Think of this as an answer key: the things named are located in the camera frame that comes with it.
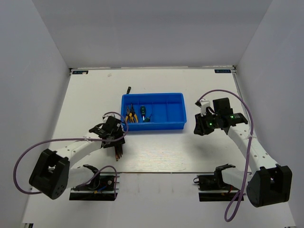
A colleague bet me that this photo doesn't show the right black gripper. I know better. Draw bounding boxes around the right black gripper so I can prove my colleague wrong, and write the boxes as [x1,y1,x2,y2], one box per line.
[194,110,221,136]

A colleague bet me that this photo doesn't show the blue corner label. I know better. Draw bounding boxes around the blue corner label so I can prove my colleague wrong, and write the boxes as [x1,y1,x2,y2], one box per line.
[214,69,231,74]
[72,70,88,75]

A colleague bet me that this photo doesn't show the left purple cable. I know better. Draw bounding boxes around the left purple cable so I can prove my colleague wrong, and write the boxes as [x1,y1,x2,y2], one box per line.
[13,111,129,199]

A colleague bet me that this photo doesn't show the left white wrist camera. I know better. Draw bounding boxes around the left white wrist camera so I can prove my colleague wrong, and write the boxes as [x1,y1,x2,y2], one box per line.
[102,113,115,122]

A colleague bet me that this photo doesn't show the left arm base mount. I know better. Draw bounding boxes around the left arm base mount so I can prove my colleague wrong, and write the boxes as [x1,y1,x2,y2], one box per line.
[69,173,119,201]

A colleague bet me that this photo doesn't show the small green stubby screwdriver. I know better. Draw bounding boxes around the small green stubby screwdriver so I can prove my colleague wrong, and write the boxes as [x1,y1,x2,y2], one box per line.
[143,115,151,123]

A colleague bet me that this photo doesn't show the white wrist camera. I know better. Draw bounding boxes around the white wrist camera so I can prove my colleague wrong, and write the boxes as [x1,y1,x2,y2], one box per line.
[195,98,210,116]
[102,113,115,122]

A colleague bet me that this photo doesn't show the right blue corner label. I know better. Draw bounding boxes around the right blue corner label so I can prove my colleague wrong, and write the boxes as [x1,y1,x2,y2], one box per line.
[214,69,231,74]

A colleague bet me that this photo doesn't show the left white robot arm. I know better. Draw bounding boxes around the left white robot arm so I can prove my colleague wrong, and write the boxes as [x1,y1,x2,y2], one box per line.
[29,114,125,200]

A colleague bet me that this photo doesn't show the blue divided plastic bin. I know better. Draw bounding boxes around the blue divided plastic bin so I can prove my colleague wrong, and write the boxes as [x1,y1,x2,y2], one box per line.
[121,93,187,131]

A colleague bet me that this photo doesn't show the left blue corner label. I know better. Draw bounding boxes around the left blue corner label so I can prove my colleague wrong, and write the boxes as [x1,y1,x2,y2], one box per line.
[72,70,88,75]

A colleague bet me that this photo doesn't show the green hex key set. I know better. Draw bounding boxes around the green hex key set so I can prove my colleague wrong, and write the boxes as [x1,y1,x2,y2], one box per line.
[114,144,123,161]

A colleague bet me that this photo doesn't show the yellow black needle-nose pliers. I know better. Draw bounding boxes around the yellow black needle-nose pliers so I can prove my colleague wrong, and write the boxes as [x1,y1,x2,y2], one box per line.
[129,104,138,123]

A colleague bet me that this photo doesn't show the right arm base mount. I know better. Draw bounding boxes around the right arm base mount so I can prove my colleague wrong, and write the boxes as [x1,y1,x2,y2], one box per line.
[193,173,238,202]

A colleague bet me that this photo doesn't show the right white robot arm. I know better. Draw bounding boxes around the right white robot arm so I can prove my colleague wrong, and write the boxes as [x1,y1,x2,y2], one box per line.
[194,98,292,207]

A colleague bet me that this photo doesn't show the yellow black cutting pliers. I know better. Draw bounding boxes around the yellow black cutting pliers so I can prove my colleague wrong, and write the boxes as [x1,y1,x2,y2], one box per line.
[125,106,132,123]

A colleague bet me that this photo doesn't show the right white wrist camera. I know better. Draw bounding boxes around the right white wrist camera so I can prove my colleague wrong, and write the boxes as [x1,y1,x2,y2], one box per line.
[195,98,210,116]

